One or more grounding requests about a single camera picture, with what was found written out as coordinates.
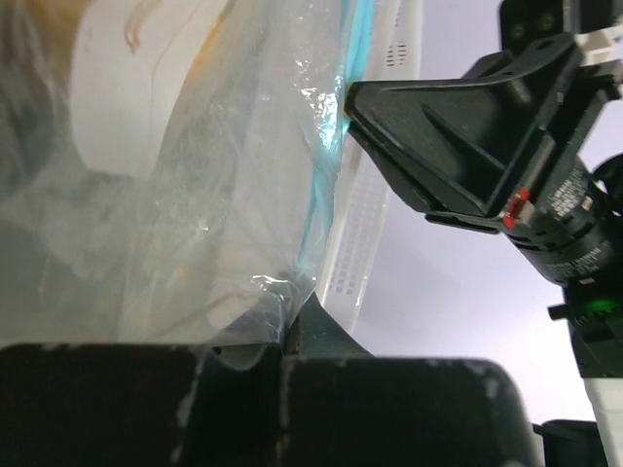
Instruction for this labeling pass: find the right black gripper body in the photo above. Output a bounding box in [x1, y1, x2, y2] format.
[499, 1, 622, 378]

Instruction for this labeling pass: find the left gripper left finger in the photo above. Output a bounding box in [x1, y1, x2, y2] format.
[1, 344, 282, 466]

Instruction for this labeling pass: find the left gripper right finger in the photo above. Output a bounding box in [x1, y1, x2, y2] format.
[279, 298, 538, 466]

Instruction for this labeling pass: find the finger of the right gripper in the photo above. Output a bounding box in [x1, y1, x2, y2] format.
[345, 33, 582, 218]

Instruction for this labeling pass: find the clear blue-zipper zip bag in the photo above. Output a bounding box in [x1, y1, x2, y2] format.
[1, 1, 375, 345]

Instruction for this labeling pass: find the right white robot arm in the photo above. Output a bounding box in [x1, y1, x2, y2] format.
[345, 1, 622, 466]

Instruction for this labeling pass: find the white plastic basket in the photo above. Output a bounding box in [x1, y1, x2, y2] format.
[316, 1, 423, 334]

